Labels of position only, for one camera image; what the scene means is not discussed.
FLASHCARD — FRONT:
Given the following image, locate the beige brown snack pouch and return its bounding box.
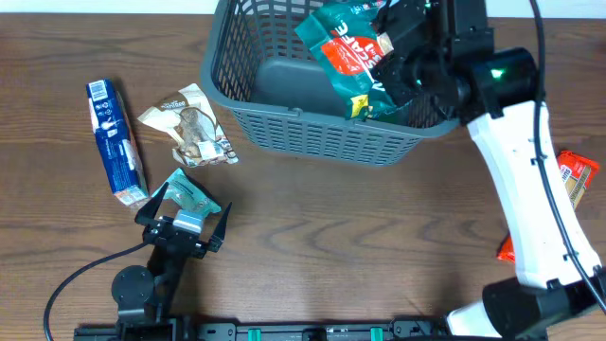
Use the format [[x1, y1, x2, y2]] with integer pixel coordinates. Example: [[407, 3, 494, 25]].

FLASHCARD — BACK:
[[138, 83, 239, 168]]

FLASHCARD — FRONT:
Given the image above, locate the orange yellow spaghetti packet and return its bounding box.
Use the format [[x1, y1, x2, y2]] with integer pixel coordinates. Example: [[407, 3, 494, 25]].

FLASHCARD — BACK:
[[496, 150, 600, 263]]

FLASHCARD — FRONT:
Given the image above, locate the green Nescafe coffee bag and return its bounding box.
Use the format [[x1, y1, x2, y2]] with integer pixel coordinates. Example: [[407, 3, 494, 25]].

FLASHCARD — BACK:
[[295, 0, 399, 120]]

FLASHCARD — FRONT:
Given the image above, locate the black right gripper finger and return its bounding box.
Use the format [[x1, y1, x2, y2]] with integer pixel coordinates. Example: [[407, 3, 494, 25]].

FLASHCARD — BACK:
[[378, 56, 422, 107], [377, 0, 428, 52]]

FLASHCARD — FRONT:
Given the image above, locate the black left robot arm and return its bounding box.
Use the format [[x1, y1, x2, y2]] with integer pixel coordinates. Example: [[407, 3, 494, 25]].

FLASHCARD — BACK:
[[111, 184, 230, 340]]

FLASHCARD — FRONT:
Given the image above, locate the blue carton box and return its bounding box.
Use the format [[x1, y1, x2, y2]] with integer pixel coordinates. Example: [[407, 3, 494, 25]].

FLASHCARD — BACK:
[[86, 79, 149, 206]]

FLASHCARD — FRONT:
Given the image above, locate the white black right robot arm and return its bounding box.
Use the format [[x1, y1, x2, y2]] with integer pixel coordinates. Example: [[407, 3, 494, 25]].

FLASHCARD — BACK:
[[373, 1, 605, 340]]

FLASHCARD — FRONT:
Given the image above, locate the teal small snack packet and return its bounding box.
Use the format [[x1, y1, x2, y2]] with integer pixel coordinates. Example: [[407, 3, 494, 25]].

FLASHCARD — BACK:
[[163, 169, 222, 217]]

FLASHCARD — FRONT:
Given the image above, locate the grey plastic lattice basket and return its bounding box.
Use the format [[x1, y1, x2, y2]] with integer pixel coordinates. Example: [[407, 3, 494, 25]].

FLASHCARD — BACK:
[[201, 0, 458, 166]]

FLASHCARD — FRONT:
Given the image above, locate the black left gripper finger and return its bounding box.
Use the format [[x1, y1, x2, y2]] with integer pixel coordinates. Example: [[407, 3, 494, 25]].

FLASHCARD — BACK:
[[206, 203, 232, 252], [134, 182, 169, 226]]

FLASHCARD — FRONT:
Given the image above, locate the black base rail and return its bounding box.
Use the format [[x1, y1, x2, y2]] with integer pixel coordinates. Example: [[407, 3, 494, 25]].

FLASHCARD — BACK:
[[73, 317, 549, 341]]

